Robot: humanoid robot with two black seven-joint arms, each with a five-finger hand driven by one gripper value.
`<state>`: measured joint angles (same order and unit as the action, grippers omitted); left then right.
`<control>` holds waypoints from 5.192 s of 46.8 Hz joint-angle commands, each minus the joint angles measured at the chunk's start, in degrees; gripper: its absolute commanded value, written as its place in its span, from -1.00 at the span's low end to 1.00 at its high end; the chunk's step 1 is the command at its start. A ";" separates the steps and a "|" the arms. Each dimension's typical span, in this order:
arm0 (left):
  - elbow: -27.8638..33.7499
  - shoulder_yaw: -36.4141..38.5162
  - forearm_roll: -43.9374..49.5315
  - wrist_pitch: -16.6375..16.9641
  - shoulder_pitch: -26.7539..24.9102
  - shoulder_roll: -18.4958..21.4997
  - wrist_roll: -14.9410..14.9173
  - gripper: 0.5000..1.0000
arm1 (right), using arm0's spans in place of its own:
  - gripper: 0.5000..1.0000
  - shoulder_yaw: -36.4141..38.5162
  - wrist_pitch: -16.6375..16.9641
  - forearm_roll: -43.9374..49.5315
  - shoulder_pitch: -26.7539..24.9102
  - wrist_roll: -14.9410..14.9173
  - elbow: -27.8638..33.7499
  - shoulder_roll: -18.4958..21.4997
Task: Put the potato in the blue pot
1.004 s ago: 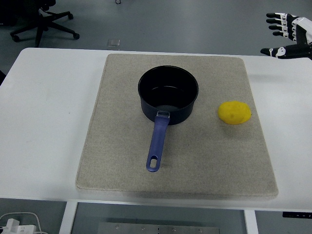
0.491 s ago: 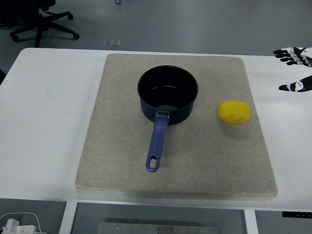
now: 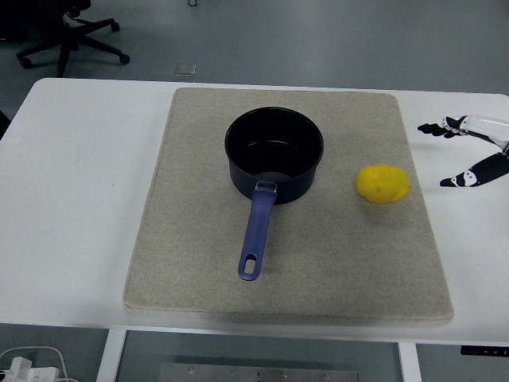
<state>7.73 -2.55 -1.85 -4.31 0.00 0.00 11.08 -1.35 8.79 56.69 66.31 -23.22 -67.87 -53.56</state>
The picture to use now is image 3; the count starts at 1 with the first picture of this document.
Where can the black table control panel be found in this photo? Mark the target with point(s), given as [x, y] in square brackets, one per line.
[485, 350]

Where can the person's leg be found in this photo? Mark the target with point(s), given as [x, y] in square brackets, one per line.
[3, 125]

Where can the black office chair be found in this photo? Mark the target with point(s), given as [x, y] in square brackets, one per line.
[69, 40]

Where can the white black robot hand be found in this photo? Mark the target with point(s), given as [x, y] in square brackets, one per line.
[489, 125]

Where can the grey metal plate with screws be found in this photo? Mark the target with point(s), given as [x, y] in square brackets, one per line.
[258, 374]

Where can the yellow potato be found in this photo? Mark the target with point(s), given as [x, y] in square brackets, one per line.
[381, 184]

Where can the silver floor socket plate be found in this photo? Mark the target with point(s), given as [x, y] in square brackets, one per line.
[185, 69]

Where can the white table leg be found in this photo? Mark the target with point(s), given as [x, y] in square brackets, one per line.
[409, 364]
[109, 358]

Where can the white power strip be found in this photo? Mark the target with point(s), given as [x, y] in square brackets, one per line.
[28, 373]

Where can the beige fabric mat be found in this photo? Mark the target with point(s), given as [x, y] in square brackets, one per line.
[338, 258]

